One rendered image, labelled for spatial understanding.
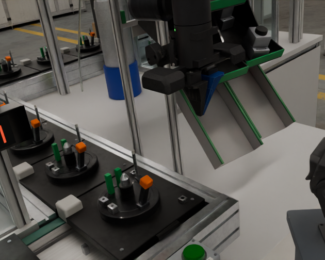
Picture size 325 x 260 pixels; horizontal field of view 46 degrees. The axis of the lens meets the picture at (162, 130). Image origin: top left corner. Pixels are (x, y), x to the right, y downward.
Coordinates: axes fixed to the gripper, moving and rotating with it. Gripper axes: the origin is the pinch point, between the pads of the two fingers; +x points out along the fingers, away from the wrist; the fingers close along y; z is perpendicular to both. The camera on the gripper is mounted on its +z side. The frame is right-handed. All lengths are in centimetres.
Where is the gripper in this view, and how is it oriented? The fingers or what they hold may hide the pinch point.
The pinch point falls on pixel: (198, 96)
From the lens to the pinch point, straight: 64.3
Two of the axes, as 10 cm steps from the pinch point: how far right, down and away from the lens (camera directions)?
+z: -6.8, -2.6, 6.9
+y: -7.3, 3.8, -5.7
